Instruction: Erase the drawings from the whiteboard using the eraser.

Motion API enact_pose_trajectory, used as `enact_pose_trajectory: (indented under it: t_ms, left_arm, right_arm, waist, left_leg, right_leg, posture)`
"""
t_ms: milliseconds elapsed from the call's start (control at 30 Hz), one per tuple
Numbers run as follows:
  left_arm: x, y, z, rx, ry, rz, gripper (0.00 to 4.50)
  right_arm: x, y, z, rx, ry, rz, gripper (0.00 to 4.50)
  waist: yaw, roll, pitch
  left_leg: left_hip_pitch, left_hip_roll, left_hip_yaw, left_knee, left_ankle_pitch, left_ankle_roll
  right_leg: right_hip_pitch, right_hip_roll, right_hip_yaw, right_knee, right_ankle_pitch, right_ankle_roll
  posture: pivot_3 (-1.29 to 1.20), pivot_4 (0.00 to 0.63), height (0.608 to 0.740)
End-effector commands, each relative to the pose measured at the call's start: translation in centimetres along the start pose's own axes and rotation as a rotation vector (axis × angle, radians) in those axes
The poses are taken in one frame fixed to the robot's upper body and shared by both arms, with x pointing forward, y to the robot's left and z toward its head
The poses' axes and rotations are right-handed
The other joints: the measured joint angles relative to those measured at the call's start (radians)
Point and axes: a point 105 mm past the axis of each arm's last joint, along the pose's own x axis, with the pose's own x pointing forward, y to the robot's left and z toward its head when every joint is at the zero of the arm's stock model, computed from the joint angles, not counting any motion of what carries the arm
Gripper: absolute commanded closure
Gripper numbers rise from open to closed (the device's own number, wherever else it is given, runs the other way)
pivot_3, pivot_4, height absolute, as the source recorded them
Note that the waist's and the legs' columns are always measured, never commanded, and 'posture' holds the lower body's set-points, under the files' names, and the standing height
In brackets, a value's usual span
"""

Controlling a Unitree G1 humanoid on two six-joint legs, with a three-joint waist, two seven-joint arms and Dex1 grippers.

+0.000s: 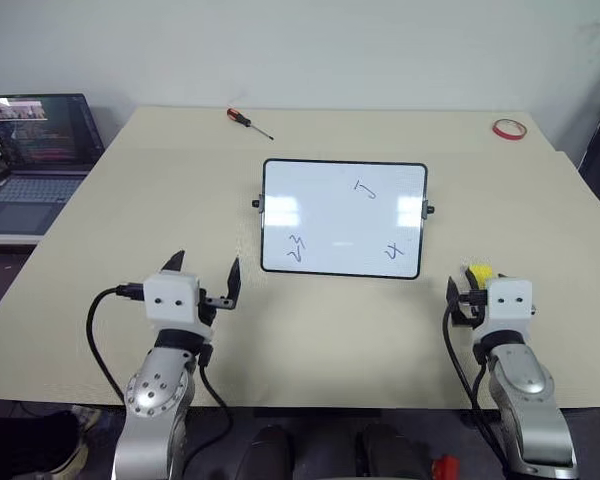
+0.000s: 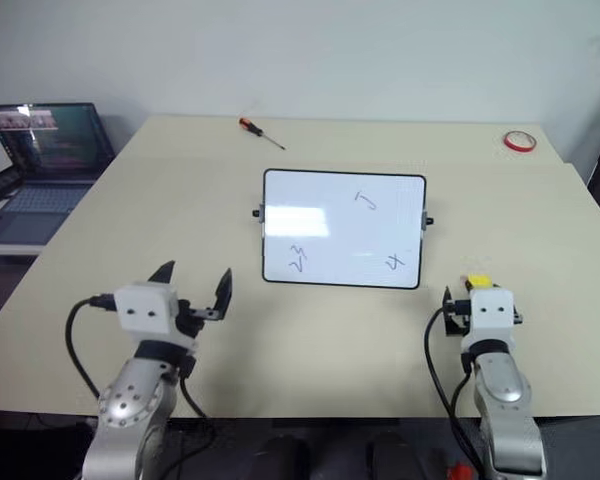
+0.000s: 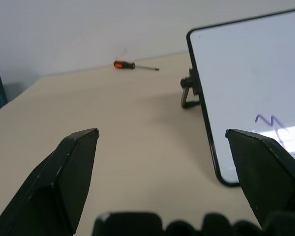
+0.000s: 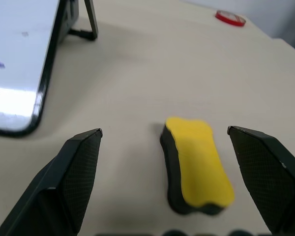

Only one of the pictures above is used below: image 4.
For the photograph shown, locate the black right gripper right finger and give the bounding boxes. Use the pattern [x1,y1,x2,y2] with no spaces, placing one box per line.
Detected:
[227,125,295,236]

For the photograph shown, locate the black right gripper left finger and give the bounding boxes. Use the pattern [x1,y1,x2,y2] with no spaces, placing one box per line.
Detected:
[0,128,103,236]

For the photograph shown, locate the yellow and black eraser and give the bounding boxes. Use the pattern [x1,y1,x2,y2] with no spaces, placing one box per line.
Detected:
[159,117,235,216]

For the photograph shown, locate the black-framed whiteboard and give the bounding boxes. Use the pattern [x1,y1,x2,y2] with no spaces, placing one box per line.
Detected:
[0,0,80,137]

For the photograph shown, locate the black whiteboard stand leg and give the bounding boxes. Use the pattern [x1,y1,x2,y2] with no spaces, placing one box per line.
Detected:
[69,0,98,41]

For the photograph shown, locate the red tape roll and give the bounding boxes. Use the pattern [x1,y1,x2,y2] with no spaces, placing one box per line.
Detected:
[215,10,247,28]

